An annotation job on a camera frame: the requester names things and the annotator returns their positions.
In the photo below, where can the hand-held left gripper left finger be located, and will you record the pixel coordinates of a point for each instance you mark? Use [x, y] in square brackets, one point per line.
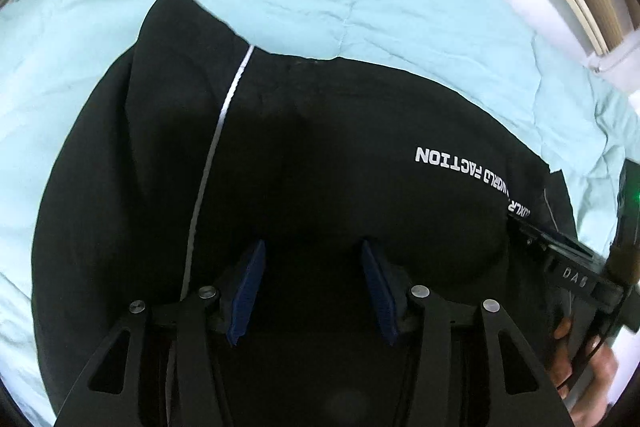
[245, 292]

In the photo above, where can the black pants with white stripe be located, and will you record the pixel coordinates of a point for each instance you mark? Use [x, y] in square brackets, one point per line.
[325, 132]

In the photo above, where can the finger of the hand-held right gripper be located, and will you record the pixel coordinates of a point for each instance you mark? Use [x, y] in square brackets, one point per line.
[570, 267]

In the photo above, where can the person's right hand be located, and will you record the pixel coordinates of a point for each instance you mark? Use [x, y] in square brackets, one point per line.
[600, 377]

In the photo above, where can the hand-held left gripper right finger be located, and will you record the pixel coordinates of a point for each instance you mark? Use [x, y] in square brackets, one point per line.
[380, 292]

